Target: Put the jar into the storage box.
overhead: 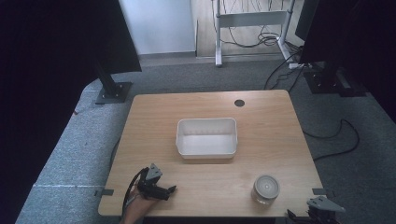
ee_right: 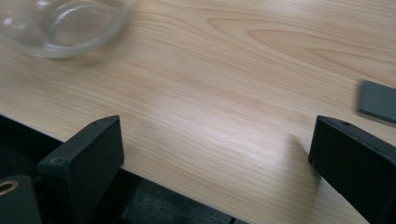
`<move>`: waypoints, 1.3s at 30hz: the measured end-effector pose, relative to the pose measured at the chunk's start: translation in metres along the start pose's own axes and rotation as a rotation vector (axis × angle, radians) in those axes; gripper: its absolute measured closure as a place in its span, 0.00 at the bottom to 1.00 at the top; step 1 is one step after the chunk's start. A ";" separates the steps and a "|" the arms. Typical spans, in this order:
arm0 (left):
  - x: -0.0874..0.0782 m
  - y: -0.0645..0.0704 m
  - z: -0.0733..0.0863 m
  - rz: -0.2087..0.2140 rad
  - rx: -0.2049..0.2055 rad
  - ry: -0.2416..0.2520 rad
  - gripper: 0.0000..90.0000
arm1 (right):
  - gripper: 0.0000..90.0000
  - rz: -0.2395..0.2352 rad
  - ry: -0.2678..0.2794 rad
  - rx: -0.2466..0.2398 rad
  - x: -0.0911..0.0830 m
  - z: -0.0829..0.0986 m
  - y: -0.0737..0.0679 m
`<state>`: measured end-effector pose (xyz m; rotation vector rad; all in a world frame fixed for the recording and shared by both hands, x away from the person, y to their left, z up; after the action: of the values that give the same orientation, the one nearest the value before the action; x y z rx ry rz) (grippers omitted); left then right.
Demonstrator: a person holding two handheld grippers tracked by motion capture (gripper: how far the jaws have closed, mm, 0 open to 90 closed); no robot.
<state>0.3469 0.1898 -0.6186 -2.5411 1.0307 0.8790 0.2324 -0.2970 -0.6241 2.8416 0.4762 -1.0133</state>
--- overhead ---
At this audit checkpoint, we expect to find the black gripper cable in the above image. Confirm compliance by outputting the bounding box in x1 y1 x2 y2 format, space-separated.
121 167 149 218

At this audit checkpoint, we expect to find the black floor cable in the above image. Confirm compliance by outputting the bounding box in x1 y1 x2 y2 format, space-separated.
262 50 307 93
302 118 361 162

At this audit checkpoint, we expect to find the grey table edge bracket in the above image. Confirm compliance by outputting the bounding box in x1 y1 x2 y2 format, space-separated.
311 187 329 197
93 188 115 198

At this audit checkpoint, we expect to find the black curtain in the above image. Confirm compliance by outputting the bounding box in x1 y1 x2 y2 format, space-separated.
294 0 396 124
0 0 143 224

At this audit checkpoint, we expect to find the tangle of black cables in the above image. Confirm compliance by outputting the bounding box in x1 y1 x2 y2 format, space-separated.
218 0 302 52

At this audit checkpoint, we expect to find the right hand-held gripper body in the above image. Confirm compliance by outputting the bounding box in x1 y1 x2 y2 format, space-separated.
305 195 347 224

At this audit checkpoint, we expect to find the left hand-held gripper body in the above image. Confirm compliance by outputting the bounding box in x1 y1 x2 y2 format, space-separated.
136 162 172 202

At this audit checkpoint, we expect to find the black stand with base plate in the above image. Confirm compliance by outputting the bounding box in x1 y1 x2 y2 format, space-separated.
303 63 368 98
93 60 134 105

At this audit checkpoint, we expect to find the person's left hand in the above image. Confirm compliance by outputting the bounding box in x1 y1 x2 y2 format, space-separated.
125 186 161 217

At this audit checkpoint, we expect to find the white power strip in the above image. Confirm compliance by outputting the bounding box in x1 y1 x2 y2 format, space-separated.
287 62 314 70

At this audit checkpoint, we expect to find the white desk frame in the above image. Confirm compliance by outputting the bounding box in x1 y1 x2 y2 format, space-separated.
212 0 297 68

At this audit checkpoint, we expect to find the white plastic bin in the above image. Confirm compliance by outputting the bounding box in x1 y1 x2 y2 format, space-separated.
175 117 239 161

